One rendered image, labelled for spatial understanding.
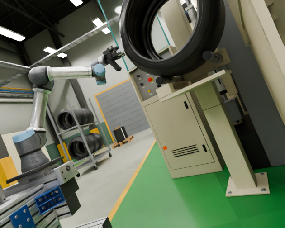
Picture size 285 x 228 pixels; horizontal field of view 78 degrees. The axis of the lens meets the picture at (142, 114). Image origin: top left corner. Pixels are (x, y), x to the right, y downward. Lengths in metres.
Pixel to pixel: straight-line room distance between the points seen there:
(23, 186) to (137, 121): 9.32
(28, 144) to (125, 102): 9.40
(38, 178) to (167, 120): 1.21
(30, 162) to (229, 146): 1.26
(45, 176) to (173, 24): 1.27
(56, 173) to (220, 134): 1.07
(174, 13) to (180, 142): 1.15
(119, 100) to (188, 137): 8.97
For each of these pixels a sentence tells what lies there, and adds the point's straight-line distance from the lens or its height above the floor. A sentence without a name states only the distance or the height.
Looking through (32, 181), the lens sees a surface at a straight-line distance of 1.23.
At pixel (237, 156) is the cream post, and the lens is 1.41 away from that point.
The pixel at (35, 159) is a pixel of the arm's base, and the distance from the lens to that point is 1.21.
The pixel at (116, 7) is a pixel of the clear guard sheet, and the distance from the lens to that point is 2.21.
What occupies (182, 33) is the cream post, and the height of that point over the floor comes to 1.18.
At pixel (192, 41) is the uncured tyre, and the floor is 0.99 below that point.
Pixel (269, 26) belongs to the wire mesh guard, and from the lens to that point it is 0.43.
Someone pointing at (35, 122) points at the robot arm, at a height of 0.99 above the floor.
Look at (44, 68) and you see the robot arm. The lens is 1.28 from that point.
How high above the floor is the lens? 0.75
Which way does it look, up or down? 1 degrees up
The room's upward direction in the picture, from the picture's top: 23 degrees counter-clockwise
